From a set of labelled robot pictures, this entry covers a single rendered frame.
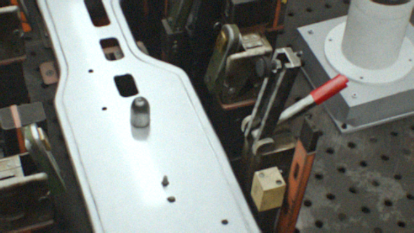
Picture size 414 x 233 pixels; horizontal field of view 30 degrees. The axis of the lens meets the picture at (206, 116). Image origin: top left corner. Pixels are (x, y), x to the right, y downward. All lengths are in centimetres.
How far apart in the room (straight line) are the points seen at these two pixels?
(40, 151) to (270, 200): 32
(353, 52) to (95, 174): 68
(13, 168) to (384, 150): 81
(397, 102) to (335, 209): 28
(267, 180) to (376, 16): 56
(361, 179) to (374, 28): 30
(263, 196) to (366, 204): 49
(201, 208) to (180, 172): 7
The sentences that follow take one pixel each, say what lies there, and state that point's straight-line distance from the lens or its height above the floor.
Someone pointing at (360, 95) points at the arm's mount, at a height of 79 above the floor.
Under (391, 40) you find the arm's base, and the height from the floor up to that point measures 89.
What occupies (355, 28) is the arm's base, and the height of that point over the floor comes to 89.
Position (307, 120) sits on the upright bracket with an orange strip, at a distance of 98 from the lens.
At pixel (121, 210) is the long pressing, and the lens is 112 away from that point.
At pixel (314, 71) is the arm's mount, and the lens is 168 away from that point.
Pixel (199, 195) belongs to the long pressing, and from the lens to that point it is 113.
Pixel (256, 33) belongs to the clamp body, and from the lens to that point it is 127.
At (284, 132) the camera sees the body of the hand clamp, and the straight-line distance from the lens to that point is 116.
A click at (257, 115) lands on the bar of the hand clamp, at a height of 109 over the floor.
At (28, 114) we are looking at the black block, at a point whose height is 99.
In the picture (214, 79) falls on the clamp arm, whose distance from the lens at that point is 126.
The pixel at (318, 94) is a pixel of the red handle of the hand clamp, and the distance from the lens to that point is 111.
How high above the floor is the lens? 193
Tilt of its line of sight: 49 degrees down
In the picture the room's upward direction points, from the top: 6 degrees clockwise
